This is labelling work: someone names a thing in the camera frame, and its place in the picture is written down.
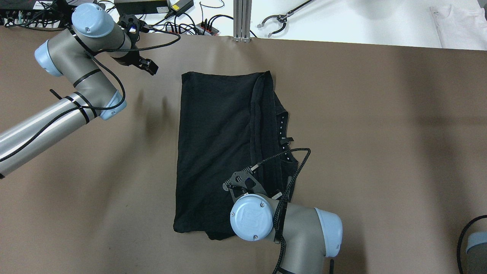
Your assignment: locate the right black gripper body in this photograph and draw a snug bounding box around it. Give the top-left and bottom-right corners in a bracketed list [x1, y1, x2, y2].
[222, 166, 283, 202]

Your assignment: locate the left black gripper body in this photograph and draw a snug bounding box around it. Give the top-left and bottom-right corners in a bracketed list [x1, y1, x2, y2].
[115, 14, 149, 70]

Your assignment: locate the black t-shirt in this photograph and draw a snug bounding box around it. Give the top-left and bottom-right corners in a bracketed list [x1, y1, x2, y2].
[173, 71, 299, 241]

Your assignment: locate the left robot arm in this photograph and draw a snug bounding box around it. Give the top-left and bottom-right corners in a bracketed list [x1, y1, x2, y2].
[0, 3, 158, 178]

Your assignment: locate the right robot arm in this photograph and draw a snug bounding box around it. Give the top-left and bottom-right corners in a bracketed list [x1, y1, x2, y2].
[222, 166, 343, 274]

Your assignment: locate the black power adapter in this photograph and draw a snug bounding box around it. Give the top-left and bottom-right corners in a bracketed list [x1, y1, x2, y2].
[164, 0, 194, 20]

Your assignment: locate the black USB hub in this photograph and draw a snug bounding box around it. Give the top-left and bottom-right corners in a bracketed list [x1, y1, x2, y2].
[196, 21, 220, 36]

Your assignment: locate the grabber stick tool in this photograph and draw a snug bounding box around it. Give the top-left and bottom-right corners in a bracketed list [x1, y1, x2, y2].
[257, 0, 314, 38]

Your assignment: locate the folded white garment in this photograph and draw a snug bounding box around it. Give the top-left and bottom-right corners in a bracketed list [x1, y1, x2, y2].
[429, 5, 487, 51]

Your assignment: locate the aluminium frame post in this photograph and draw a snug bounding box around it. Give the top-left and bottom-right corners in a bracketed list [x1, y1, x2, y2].
[233, 0, 252, 43]

